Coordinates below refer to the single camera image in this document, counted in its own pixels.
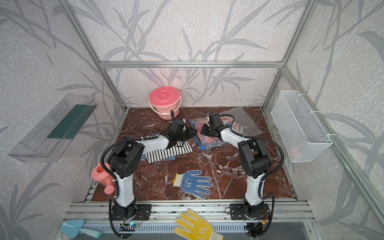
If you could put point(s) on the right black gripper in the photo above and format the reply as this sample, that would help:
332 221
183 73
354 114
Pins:
203 128

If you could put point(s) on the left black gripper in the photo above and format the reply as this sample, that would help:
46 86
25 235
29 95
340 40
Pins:
189 131

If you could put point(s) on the clear vacuum storage bag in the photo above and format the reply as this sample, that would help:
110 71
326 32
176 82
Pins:
242 118

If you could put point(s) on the black white striped garment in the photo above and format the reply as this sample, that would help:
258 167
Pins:
180 148

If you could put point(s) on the red white striped garment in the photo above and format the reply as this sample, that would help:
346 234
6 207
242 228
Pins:
207 143

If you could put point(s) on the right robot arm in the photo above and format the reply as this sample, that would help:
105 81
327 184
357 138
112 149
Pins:
254 156

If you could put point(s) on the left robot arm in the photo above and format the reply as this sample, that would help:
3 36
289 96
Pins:
121 159

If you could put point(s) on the pink lidded plastic bucket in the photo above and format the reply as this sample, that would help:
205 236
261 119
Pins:
163 100

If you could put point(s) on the blue dotted work glove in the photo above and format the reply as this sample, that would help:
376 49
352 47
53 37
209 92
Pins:
193 183

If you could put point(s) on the pink item in basket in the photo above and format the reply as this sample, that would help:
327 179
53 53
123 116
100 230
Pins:
295 153

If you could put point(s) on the pink watering can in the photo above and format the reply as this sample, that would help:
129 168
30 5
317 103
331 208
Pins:
102 177

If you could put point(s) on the yellow dotted work glove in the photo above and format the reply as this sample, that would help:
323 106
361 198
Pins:
192 226

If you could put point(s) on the light blue hand trowel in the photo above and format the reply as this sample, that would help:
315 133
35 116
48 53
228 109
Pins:
72 228

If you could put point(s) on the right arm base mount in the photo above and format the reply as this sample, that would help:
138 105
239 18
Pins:
247 212

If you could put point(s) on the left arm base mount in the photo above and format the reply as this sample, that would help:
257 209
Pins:
140 212

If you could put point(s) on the white wire mesh basket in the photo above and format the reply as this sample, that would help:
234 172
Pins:
299 126

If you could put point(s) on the clear plastic wall shelf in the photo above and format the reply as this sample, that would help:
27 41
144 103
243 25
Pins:
49 139

